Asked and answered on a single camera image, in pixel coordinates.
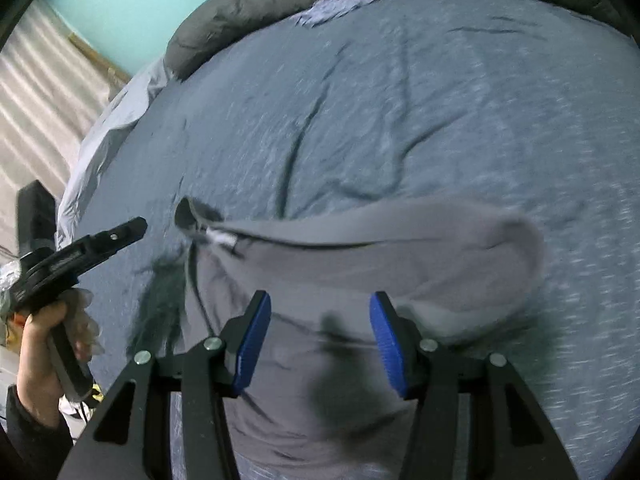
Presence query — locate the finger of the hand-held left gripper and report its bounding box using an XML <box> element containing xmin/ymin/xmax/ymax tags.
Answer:
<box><xmin>56</xmin><ymin>216</ymin><xmax>149</xmax><ymax>281</ymax></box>

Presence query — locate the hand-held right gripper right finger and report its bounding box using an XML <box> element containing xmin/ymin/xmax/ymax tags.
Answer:
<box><xmin>369</xmin><ymin>291</ymin><xmax>582</xmax><ymax>480</ymax></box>

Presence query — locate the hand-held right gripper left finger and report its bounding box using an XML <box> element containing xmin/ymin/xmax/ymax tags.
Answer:
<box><xmin>57</xmin><ymin>289</ymin><xmax>272</xmax><ymax>480</ymax></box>

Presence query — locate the grey garment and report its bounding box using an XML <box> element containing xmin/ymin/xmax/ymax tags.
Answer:
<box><xmin>174</xmin><ymin>195</ymin><xmax>547</xmax><ymax>480</ymax></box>

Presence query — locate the person's left hand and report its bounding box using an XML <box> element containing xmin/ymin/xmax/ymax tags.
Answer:
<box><xmin>14</xmin><ymin>290</ymin><xmax>102</xmax><ymax>428</ymax></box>

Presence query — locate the light grey bed sheet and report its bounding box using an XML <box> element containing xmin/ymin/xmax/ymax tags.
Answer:
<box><xmin>55</xmin><ymin>55</ymin><xmax>176</xmax><ymax>251</ymax></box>

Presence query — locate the wooden baseboard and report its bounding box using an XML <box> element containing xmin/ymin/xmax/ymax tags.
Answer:
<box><xmin>67</xmin><ymin>32</ymin><xmax>133</xmax><ymax>86</ymax></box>

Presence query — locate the blue-grey bed blanket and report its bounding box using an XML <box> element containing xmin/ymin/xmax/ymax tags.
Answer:
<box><xmin>55</xmin><ymin>0</ymin><xmax>640</xmax><ymax>480</ymax></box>

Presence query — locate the dark grey pillow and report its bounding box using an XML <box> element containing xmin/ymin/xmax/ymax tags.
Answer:
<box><xmin>164</xmin><ymin>0</ymin><xmax>626</xmax><ymax>81</ymax></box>

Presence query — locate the light blue crumpled cloth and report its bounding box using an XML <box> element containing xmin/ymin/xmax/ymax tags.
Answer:
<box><xmin>290</xmin><ymin>0</ymin><xmax>386</xmax><ymax>28</ymax></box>

